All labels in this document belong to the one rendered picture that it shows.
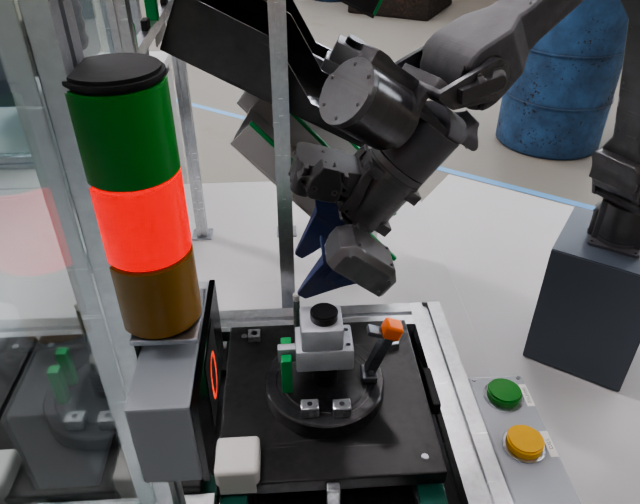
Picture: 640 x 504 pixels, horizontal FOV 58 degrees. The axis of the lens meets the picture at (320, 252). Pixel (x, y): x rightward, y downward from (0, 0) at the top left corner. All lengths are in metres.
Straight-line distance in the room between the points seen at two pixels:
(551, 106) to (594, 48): 0.36
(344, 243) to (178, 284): 0.18
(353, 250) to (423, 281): 0.60
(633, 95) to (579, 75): 2.80
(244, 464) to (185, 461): 0.24
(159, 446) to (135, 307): 0.09
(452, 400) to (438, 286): 0.37
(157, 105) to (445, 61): 0.29
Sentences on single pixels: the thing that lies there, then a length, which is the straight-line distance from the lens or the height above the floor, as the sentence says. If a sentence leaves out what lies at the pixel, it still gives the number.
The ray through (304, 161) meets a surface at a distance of 0.50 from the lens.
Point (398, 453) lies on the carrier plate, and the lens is 0.66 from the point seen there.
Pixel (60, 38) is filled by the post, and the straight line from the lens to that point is 0.30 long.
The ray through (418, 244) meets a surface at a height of 0.86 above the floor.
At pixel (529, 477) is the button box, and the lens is 0.69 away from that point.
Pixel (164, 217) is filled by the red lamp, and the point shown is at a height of 1.34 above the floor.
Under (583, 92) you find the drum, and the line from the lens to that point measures 3.59.
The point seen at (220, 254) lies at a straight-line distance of 1.14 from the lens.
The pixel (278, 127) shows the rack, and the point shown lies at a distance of 0.72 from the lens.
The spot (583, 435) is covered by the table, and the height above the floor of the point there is 0.86.
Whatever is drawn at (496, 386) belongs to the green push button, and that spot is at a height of 0.97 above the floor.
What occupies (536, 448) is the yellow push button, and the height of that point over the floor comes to 0.97.
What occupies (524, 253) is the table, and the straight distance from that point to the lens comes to 1.19.
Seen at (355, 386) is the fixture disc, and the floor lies 0.99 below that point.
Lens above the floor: 1.50
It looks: 35 degrees down
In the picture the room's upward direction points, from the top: straight up
